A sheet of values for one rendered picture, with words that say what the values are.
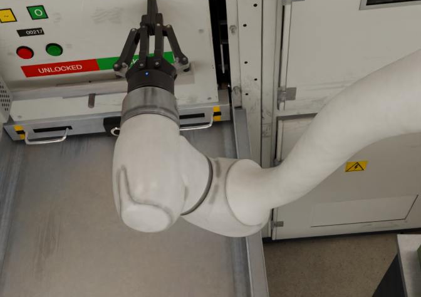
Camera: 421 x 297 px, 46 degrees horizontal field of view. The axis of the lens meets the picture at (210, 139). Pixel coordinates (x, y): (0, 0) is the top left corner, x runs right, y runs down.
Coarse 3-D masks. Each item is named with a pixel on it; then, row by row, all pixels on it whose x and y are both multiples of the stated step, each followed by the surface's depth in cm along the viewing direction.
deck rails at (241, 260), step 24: (0, 144) 117; (24, 144) 124; (0, 168) 116; (0, 192) 115; (0, 216) 113; (0, 240) 109; (240, 240) 105; (0, 264) 106; (240, 264) 102; (240, 288) 99
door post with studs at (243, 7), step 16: (240, 0) 98; (256, 0) 98; (240, 16) 102; (256, 16) 102; (240, 32) 105; (256, 32) 105; (240, 48) 109; (256, 48) 109; (240, 64) 113; (256, 64) 113; (240, 80) 118; (256, 80) 118; (240, 96) 123; (256, 96) 123; (256, 112) 128; (256, 128) 133; (256, 144) 139; (256, 160) 146
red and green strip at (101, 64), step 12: (84, 60) 104; (96, 60) 104; (108, 60) 104; (132, 60) 105; (168, 60) 105; (24, 72) 106; (36, 72) 106; (48, 72) 106; (60, 72) 106; (72, 72) 107
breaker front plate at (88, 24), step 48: (0, 0) 91; (48, 0) 91; (96, 0) 92; (144, 0) 92; (192, 0) 93; (0, 48) 100; (96, 48) 102; (192, 48) 103; (96, 96) 114; (192, 96) 116
